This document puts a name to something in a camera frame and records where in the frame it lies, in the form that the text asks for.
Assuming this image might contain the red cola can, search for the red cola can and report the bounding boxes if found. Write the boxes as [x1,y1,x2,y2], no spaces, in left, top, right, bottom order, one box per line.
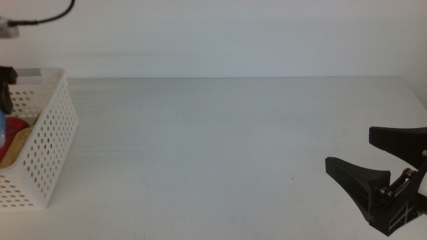
[0,117,31,163]

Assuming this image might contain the clear water bottle blue cap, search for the clear water bottle blue cap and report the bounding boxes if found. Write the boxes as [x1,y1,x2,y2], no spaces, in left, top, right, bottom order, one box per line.
[0,109,7,148]

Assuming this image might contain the yellow juice bottle white cap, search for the yellow juice bottle white cap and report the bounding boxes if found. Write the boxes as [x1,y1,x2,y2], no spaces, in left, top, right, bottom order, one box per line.
[0,125,35,169]

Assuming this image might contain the white perforated plastic basket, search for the white perforated plastic basket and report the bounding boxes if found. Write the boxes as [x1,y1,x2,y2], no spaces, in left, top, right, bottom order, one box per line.
[0,68,79,209]

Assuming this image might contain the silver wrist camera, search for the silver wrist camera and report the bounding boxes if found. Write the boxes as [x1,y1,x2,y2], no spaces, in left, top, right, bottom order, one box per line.
[0,16,20,39]

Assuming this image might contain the thick black braided cable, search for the thick black braided cable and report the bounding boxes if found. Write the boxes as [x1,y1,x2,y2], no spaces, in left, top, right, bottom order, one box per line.
[7,0,76,27]

